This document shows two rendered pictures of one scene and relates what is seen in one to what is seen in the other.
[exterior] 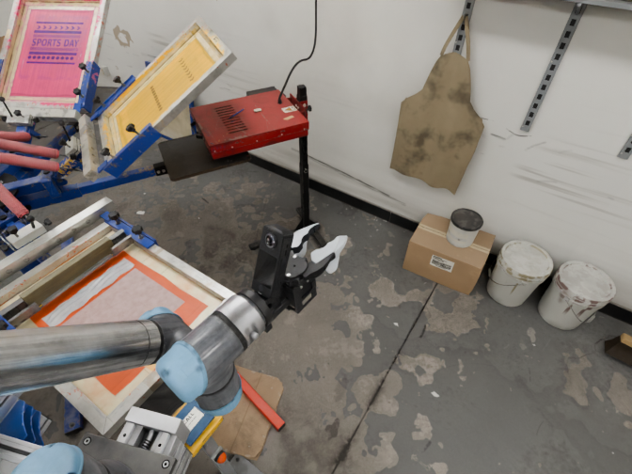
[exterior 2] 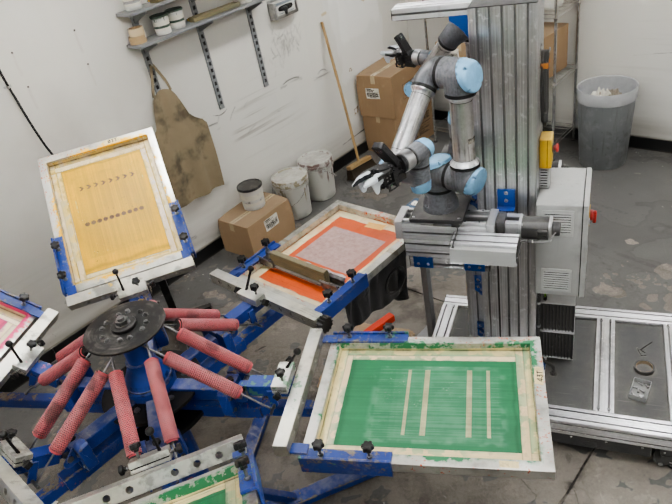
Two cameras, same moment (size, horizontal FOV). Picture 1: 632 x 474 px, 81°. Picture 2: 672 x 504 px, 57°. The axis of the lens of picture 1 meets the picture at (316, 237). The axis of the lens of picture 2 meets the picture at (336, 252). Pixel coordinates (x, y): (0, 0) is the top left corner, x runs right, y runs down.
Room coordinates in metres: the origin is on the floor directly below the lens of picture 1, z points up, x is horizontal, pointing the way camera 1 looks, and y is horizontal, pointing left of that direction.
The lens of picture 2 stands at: (0.18, 3.23, 2.61)
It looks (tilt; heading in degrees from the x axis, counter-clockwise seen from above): 33 degrees down; 283
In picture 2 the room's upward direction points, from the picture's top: 12 degrees counter-clockwise
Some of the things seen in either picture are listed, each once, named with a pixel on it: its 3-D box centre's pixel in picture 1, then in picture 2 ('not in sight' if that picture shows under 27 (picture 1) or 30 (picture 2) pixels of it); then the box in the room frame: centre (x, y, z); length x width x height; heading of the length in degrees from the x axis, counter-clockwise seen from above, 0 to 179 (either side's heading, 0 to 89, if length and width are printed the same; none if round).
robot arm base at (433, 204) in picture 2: not in sight; (439, 195); (0.24, 0.92, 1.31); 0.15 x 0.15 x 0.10
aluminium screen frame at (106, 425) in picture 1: (110, 304); (330, 252); (0.79, 0.78, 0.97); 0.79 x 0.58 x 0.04; 56
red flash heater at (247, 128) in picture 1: (251, 120); not in sight; (2.00, 0.38, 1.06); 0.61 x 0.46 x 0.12; 116
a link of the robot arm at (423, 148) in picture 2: not in sight; (418, 152); (0.30, 1.21, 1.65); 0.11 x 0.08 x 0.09; 53
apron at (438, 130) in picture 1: (441, 111); (177, 134); (2.11, -0.76, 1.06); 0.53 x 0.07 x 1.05; 56
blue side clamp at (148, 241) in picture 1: (131, 234); (257, 262); (1.15, 0.82, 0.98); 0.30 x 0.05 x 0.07; 56
